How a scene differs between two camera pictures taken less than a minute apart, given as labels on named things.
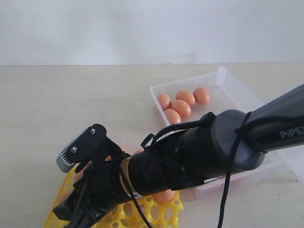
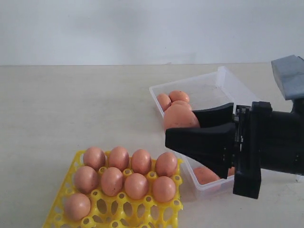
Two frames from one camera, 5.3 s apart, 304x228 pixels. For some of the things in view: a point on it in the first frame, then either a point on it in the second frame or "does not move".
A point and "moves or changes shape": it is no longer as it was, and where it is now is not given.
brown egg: (181, 107) does not move
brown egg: (164, 100) does not move
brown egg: (201, 95) → (179, 115)
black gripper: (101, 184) → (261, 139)
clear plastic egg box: (185, 99) does not move
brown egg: (64, 195) moves or changes shape
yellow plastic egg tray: (161, 213) does not move
